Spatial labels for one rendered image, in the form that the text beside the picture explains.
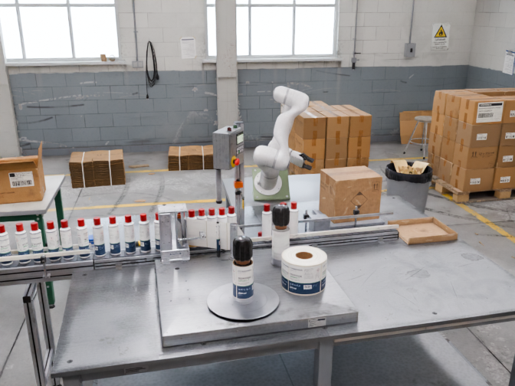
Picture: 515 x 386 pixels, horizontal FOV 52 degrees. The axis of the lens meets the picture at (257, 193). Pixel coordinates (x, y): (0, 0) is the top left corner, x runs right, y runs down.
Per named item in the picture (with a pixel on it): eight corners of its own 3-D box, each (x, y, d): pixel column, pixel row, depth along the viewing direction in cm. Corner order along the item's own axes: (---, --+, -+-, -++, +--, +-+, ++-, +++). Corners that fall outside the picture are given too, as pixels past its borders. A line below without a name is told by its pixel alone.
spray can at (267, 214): (263, 242, 283) (263, 206, 276) (260, 238, 288) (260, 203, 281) (272, 241, 284) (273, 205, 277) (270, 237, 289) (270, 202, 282)
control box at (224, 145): (213, 168, 271) (211, 132, 265) (227, 160, 286) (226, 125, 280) (231, 171, 268) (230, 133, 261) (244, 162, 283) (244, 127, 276)
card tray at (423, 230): (408, 244, 292) (408, 237, 291) (387, 227, 316) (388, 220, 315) (457, 240, 298) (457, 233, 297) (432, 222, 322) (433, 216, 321)
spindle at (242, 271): (234, 305, 220) (234, 243, 211) (231, 295, 229) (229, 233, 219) (255, 303, 222) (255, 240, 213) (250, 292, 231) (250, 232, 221)
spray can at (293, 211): (290, 240, 286) (290, 204, 280) (287, 236, 291) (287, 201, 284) (299, 238, 287) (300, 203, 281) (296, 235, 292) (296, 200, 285)
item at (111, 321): (50, 378, 190) (50, 374, 189) (84, 222, 328) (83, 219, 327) (556, 309, 233) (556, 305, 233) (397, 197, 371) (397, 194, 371)
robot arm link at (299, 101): (263, 164, 339) (287, 171, 338) (261, 165, 327) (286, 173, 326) (287, 88, 332) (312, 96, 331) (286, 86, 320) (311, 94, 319)
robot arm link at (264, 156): (276, 181, 345) (280, 165, 323) (249, 172, 346) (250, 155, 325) (281, 165, 350) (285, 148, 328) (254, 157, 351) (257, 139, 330)
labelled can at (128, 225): (126, 255, 268) (122, 217, 262) (126, 250, 273) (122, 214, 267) (136, 253, 270) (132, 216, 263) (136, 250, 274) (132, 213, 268)
